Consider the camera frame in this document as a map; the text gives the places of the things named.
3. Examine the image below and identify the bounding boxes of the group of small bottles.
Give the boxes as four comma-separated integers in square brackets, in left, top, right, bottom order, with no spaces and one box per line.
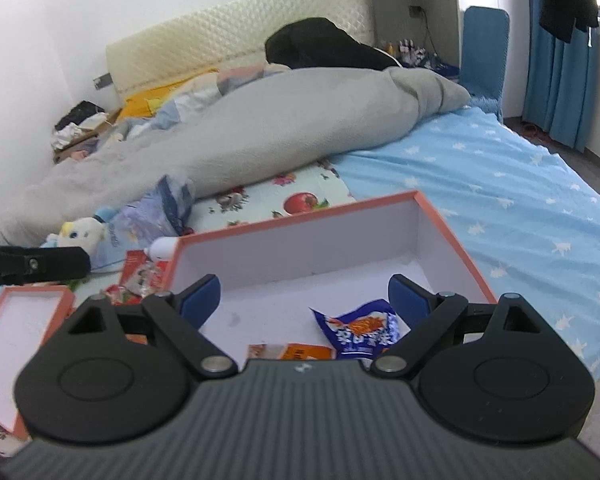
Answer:
[387,37,431,58]

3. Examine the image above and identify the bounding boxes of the yellow cloth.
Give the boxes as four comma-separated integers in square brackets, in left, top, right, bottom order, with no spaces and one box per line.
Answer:
[117,67,221,121]

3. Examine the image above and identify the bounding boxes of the orange box lid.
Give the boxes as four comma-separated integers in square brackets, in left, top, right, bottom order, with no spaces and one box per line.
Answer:
[0,285,76,443]

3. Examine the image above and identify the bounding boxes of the blue plastic bag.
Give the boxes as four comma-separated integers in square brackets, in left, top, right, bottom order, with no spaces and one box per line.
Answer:
[107,174,197,253]

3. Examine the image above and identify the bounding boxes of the blue snack packet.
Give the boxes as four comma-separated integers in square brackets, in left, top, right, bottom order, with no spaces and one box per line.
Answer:
[309,300,412,361]

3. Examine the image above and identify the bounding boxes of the orange snack packet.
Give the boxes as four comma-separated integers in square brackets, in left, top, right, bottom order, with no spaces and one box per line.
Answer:
[247,342,337,361]

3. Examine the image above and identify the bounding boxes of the black pillow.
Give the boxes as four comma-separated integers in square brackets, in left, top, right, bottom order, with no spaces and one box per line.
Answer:
[265,17,403,72]

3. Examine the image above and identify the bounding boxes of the cream padded headboard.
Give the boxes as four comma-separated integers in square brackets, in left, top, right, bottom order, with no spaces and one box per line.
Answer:
[105,0,376,111]

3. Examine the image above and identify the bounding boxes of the blue star bed sheet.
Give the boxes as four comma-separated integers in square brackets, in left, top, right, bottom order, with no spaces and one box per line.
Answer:
[330,100,600,376]

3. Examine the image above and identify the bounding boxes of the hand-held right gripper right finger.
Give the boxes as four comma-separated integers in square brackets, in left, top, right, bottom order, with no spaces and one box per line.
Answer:
[370,274,546,378]

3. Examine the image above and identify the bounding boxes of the blue curtain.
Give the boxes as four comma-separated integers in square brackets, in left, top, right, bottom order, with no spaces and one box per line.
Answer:
[522,0,600,151]

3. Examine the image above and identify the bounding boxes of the grey blanket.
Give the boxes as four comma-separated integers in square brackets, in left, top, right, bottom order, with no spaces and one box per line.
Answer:
[0,67,473,248]

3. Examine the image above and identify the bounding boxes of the black clothes pile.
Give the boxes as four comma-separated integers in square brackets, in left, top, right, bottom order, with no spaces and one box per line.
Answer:
[55,100,106,131]

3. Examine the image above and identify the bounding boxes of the orange cardboard box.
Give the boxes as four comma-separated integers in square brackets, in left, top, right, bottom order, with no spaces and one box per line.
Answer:
[167,190,498,361]

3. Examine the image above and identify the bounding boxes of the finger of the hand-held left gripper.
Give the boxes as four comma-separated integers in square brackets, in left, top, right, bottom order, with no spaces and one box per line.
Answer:
[0,240,92,288]

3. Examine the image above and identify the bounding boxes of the white plush toy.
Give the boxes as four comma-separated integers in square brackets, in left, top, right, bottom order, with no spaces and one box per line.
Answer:
[42,205,116,261]

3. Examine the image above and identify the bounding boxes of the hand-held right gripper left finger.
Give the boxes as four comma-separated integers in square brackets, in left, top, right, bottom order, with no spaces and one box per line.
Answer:
[67,274,238,380]

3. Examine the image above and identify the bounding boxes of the blue chair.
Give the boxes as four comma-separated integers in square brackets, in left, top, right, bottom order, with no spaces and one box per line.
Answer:
[460,6,511,116]

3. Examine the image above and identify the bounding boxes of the brown cardboard box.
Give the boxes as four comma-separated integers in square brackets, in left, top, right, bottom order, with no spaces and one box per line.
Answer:
[52,107,123,163]

